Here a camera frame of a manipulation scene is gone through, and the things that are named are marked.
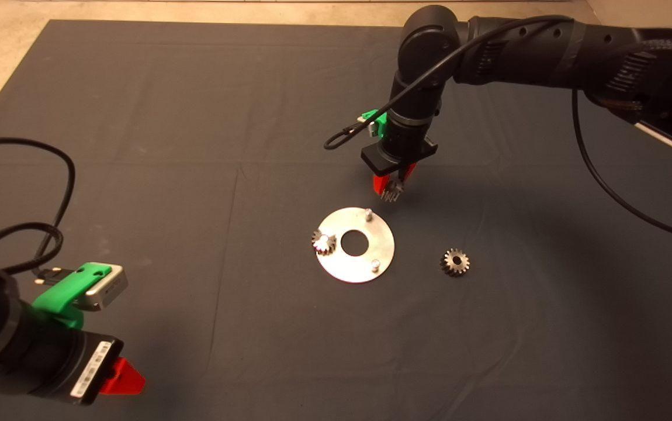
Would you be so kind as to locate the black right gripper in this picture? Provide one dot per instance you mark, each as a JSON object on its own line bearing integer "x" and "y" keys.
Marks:
{"x": 400, "y": 152}

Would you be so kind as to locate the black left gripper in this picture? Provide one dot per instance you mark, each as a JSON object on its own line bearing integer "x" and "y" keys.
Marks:
{"x": 79, "y": 362}

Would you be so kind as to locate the small steel planetary gear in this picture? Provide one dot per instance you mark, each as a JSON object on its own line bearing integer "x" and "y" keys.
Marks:
{"x": 448, "y": 268}
{"x": 392, "y": 192}
{"x": 321, "y": 245}

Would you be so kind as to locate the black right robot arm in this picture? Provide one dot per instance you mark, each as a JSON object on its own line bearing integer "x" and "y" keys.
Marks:
{"x": 517, "y": 52}

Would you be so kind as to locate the round metal carrier plate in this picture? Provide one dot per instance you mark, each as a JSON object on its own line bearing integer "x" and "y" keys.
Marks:
{"x": 365, "y": 269}

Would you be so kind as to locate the dark grey table cloth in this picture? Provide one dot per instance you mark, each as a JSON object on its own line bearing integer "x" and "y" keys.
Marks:
{"x": 254, "y": 117}

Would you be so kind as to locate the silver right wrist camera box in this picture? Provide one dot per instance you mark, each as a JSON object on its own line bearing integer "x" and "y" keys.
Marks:
{"x": 373, "y": 128}

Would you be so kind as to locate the green right camera mount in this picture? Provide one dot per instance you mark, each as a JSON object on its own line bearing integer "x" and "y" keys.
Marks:
{"x": 372, "y": 115}

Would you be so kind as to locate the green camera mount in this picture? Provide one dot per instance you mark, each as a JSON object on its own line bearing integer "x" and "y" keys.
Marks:
{"x": 372, "y": 115}
{"x": 61, "y": 292}

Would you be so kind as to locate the green left camera mount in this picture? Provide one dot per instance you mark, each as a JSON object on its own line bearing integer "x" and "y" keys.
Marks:
{"x": 61, "y": 292}

